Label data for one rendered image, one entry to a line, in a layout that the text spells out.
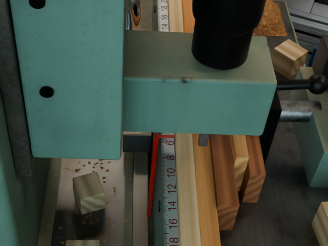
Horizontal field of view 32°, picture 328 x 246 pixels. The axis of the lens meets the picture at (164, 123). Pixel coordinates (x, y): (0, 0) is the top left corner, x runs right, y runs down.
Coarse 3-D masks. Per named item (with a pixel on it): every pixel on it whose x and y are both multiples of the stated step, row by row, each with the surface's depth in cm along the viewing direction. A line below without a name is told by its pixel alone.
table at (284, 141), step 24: (288, 24) 84; (288, 96) 73; (288, 144) 67; (288, 168) 65; (240, 192) 62; (264, 192) 62; (288, 192) 62; (312, 192) 63; (240, 216) 60; (264, 216) 60; (288, 216) 60; (312, 216) 60; (240, 240) 58; (264, 240) 58; (288, 240) 58; (312, 240) 58
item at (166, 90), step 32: (128, 32) 53; (160, 32) 53; (128, 64) 49; (160, 64) 50; (192, 64) 50; (256, 64) 51; (128, 96) 50; (160, 96) 50; (192, 96) 50; (224, 96) 50; (256, 96) 50; (128, 128) 53; (160, 128) 53; (192, 128) 53; (224, 128) 53; (256, 128) 53
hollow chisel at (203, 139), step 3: (201, 135) 58; (204, 135) 58; (207, 135) 58; (198, 138) 60; (201, 138) 59; (204, 138) 59; (207, 138) 59; (198, 141) 60; (201, 141) 59; (204, 141) 59; (207, 141) 59; (201, 144) 59; (204, 144) 59
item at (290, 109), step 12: (276, 96) 59; (276, 108) 58; (288, 108) 63; (300, 108) 63; (312, 108) 63; (276, 120) 59; (288, 120) 64; (300, 120) 64; (264, 132) 60; (264, 144) 61; (264, 156) 63
